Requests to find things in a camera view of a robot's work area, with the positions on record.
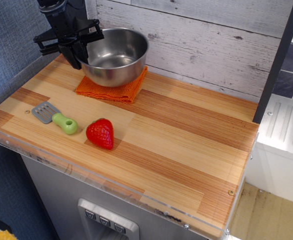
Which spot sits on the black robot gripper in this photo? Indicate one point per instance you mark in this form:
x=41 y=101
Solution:
x=70 y=32

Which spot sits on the silver metal bowl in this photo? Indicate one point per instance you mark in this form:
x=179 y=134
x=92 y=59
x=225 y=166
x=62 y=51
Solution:
x=117 y=59

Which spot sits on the orange folded towel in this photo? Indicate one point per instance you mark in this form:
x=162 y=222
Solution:
x=123 y=94

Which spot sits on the red toy strawberry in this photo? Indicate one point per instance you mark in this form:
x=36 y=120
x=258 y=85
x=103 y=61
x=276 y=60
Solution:
x=101 y=133

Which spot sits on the clear acrylic edge guard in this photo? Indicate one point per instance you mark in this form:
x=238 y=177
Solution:
x=189 y=197

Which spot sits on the grey toy fridge cabinet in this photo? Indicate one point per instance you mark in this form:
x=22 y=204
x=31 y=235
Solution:
x=60 y=190

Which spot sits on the silver dispenser button panel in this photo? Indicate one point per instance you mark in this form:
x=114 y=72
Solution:
x=102 y=224

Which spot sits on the yellow object bottom corner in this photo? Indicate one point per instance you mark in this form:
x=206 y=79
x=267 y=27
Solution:
x=6 y=235

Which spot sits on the white toy sink unit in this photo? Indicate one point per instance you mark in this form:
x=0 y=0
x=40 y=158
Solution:
x=270 y=167

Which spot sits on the grey spatula green handle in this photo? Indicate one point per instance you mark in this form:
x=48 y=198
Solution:
x=47 y=113

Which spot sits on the dark vertical post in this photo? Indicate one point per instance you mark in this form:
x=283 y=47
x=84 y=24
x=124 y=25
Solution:
x=275 y=70

